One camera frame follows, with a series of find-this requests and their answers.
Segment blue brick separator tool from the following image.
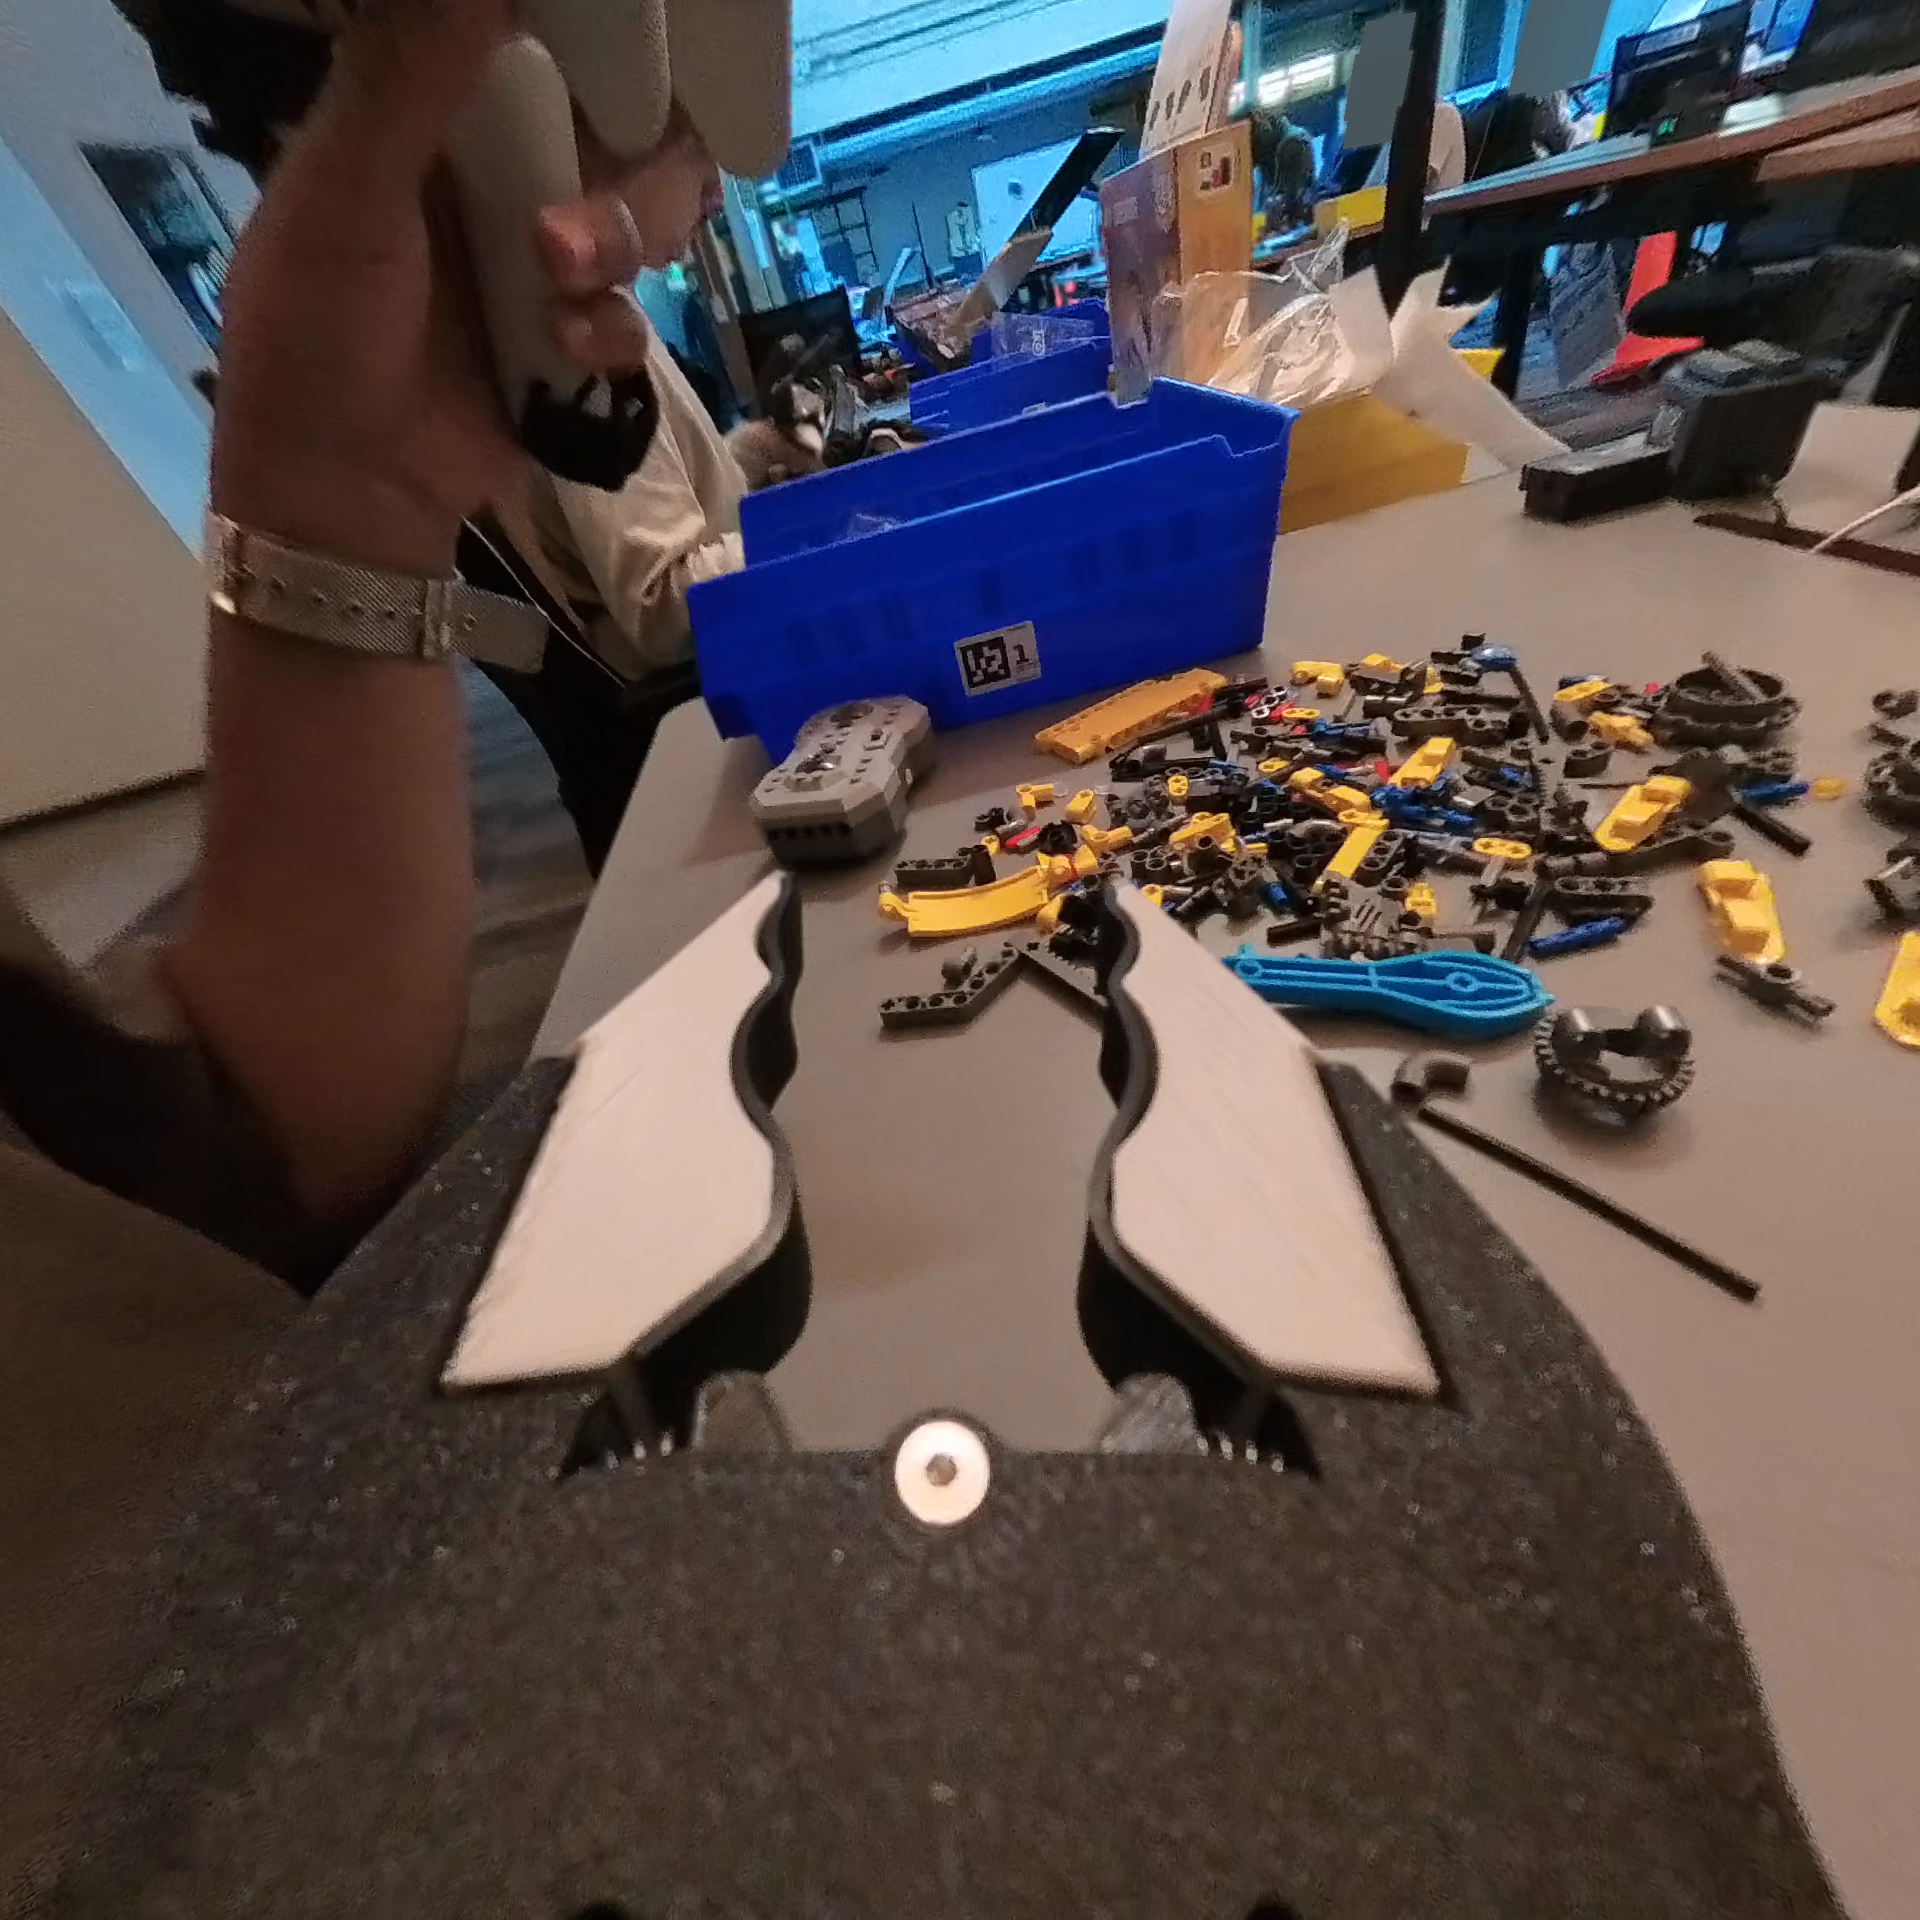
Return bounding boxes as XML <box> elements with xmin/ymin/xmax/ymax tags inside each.
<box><xmin>1224</xmin><ymin>944</ymin><xmax>1552</xmax><ymax>1045</ymax></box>

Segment dark grey angled beam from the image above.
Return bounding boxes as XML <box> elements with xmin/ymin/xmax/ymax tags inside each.
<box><xmin>878</xmin><ymin>950</ymin><xmax>1030</xmax><ymax>1033</ymax></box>

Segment blue plastic bin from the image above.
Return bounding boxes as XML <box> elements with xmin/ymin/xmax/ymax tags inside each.
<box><xmin>688</xmin><ymin>375</ymin><xmax>1298</xmax><ymax>758</ymax></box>
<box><xmin>907</xmin><ymin>299</ymin><xmax>1121</xmax><ymax>436</ymax></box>

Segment colourful product box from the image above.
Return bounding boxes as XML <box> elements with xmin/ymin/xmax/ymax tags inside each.
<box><xmin>1099</xmin><ymin>118</ymin><xmax>1256</xmax><ymax>406</ymax></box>

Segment pile of small brick parts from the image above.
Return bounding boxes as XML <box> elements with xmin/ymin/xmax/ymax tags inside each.
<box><xmin>878</xmin><ymin>637</ymin><xmax>1920</xmax><ymax>1038</ymax></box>

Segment dark grey gear ring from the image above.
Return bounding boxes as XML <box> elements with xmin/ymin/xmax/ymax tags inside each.
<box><xmin>1534</xmin><ymin>1006</ymin><xmax>1696</xmax><ymax>1126</ymax></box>

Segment person's left forearm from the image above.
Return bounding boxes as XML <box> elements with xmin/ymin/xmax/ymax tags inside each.
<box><xmin>158</xmin><ymin>598</ymin><xmax>482</xmax><ymax>1291</ymax></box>

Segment crumpled clear wrappers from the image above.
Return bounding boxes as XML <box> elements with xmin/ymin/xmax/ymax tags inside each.
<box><xmin>1201</xmin><ymin>270</ymin><xmax>1568</xmax><ymax>467</ymax></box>

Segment yellow perforated long panel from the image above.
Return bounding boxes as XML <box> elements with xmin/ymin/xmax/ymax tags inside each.
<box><xmin>1037</xmin><ymin>669</ymin><xmax>1231</xmax><ymax>761</ymax></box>

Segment grey battery box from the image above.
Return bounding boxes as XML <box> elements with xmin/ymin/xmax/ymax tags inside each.
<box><xmin>747</xmin><ymin>694</ymin><xmax>939</xmax><ymax>868</ymax></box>

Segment person's left hand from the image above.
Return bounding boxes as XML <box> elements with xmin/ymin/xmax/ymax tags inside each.
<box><xmin>211</xmin><ymin>0</ymin><xmax>649</xmax><ymax>577</ymax></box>

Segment long black axle rod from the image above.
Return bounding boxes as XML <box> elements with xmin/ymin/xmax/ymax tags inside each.
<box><xmin>1418</xmin><ymin>1101</ymin><xmax>1760</xmax><ymax>1304</ymax></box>

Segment yellow curved panel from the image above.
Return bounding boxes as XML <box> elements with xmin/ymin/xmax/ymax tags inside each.
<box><xmin>878</xmin><ymin>857</ymin><xmax>1074</xmax><ymax>940</ymax></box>

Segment tall folded paper leaflet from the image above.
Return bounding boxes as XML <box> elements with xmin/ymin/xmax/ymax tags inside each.
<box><xmin>1142</xmin><ymin>0</ymin><xmax>1234</xmax><ymax>144</ymax></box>

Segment black charger block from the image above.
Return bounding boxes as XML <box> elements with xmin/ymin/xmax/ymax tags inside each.
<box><xmin>1658</xmin><ymin>343</ymin><xmax>1824</xmax><ymax>495</ymax></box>

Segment flat black box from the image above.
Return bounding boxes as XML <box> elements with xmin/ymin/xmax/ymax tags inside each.
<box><xmin>1520</xmin><ymin>440</ymin><xmax>1674</xmax><ymax>520</ymax></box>

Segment yellow plastic bin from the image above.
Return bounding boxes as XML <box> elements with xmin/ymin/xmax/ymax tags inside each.
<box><xmin>1282</xmin><ymin>387</ymin><xmax>1473</xmax><ymax>535</ymax></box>

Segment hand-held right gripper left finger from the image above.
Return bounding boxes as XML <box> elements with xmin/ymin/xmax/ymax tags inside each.
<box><xmin>439</xmin><ymin>870</ymin><xmax>813</xmax><ymax>1441</ymax></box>

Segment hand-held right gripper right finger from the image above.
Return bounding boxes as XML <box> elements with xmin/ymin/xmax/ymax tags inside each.
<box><xmin>1088</xmin><ymin>881</ymin><xmax>1442</xmax><ymax>1449</ymax></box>

